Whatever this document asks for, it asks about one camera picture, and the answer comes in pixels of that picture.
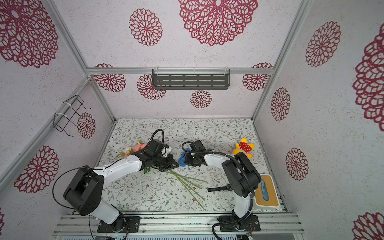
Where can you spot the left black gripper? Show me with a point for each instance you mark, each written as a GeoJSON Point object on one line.
{"type": "Point", "coordinates": [171, 161]}

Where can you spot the pink artificial flower bouquet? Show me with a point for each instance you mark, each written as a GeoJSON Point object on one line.
{"type": "Point", "coordinates": [191, 185]}

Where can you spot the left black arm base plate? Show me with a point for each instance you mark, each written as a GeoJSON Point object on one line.
{"type": "Point", "coordinates": [132, 223]}

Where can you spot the yellow plush toy red hat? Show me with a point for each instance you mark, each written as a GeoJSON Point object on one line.
{"type": "Point", "coordinates": [244, 147]}

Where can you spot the black wristwatch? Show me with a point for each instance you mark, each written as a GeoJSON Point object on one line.
{"type": "Point", "coordinates": [223, 188]}

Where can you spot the wooden lid tissue box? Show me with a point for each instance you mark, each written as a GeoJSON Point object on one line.
{"type": "Point", "coordinates": [266, 197]}

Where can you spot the grey wall shelf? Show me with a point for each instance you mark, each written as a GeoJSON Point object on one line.
{"type": "Point", "coordinates": [191, 80]}

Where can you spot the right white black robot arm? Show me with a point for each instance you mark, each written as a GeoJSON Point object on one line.
{"type": "Point", "coordinates": [240, 172]}

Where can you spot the blue tape dispenser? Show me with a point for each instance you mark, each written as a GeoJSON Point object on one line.
{"type": "Point", "coordinates": [184, 157]}

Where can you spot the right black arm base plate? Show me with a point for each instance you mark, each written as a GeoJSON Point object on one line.
{"type": "Point", "coordinates": [250, 224]}

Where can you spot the black wire wall rack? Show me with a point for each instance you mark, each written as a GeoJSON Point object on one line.
{"type": "Point", "coordinates": [62, 119]}

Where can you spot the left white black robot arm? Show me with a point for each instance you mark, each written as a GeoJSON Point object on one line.
{"type": "Point", "coordinates": [84, 192]}

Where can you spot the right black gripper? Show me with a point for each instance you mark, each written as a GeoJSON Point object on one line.
{"type": "Point", "coordinates": [190, 158]}

